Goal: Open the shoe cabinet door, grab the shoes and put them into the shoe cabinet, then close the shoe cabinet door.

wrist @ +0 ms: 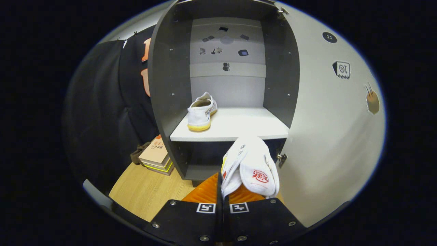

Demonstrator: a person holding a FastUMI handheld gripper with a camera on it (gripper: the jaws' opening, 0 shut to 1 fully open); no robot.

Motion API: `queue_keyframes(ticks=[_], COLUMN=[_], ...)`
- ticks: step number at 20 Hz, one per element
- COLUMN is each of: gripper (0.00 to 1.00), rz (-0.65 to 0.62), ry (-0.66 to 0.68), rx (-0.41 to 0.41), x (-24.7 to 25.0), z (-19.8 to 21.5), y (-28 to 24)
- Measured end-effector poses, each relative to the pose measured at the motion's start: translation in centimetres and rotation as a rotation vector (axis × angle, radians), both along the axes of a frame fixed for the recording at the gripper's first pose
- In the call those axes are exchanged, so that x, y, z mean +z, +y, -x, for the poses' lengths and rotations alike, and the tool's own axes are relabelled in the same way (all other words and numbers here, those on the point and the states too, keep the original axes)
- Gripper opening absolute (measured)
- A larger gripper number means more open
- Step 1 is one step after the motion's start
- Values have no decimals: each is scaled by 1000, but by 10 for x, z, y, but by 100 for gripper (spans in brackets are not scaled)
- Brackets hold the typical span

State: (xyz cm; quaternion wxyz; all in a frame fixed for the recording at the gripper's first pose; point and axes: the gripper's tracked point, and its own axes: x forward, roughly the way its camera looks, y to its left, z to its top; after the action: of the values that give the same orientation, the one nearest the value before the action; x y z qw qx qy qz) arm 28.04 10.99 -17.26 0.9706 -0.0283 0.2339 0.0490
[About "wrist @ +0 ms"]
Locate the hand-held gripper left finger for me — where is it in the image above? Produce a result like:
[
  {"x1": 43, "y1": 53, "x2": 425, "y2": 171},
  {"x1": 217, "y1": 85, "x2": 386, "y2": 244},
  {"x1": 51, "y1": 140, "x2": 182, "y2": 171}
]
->
[{"x1": 143, "y1": 172, "x2": 223, "y2": 246}]

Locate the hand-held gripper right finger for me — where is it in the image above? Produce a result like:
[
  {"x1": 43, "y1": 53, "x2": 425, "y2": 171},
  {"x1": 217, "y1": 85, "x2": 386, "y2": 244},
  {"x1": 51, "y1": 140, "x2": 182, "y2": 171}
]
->
[{"x1": 223, "y1": 191, "x2": 308, "y2": 246}]

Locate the white canvas shoe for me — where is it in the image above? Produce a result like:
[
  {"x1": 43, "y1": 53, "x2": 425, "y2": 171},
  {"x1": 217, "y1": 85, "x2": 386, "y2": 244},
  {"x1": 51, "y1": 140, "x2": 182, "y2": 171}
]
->
[
  {"x1": 187, "y1": 92, "x2": 218, "y2": 132},
  {"x1": 221, "y1": 136, "x2": 280, "y2": 200}
]

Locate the beige shoe cabinet door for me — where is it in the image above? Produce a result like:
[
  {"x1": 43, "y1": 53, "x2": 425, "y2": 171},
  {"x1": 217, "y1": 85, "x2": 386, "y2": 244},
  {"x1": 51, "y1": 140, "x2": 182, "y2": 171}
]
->
[{"x1": 273, "y1": 2, "x2": 386, "y2": 228}]

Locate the grey shoe cabinet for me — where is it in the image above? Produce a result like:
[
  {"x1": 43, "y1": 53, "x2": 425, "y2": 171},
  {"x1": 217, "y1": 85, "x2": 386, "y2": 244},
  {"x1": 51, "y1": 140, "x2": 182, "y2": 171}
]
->
[{"x1": 147, "y1": 0, "x2": 301, "y2": 187}]

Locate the yellow edged book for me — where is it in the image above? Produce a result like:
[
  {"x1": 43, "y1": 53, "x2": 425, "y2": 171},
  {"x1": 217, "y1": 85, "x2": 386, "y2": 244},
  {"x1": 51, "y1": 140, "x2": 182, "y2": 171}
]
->
[{"x1": 143, "y1": 159, "x2": 175, "y2": 176}]

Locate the tan cover book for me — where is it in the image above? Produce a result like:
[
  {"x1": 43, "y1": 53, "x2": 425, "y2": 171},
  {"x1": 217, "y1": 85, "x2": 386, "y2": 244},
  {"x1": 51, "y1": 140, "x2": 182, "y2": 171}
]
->
[{"x1": 138, "y1": 136, "x2": 169, "y2": 168}]

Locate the dark brown object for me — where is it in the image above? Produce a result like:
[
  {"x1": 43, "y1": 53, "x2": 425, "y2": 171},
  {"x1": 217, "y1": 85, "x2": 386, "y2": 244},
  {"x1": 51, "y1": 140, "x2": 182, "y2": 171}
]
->
[{"x1": 130, "y1": 142, "x2": 151, "y2": 165}]

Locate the black backdrop cloth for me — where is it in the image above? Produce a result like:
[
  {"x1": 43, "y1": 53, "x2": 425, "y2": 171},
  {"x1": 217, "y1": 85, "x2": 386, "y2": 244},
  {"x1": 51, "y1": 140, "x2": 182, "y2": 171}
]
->
[{"x1": 63, "y1": 26, "x2": 161, "y2": 195}]

